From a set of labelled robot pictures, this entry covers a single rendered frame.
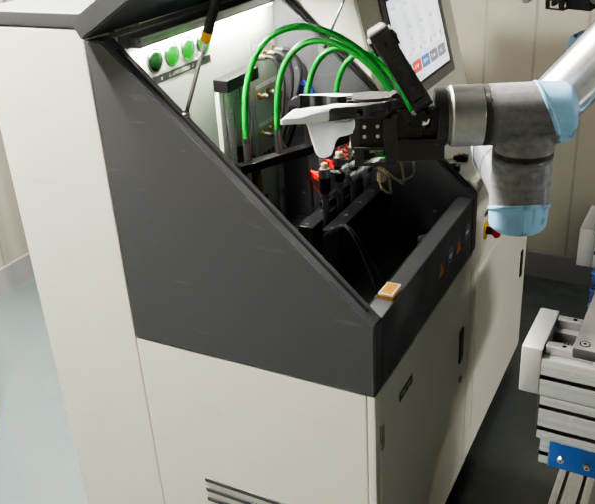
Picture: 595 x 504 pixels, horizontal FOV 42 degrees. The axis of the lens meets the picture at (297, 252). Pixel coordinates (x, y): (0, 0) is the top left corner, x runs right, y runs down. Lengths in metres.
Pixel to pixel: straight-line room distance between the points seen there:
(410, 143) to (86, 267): 1.01
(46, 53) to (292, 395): 0.84
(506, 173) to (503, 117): 0.08
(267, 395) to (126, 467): 0.57
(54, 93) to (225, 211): 0.43
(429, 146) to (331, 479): 0.94
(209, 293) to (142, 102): 0.40
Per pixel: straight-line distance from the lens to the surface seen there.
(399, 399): 1.71
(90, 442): 2.15
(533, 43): 3.37
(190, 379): 1.78
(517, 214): 1.02
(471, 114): 0.96
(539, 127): 0.98
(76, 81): 1.62
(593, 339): 1.31
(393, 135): 0.96
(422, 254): 1.73
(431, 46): 2.45
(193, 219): 1.56
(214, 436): 1.85
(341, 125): 0.94
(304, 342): 1.55
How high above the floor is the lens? 1.73
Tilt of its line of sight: 26 degrees down
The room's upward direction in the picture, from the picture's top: 4 degrees counter-clockwise
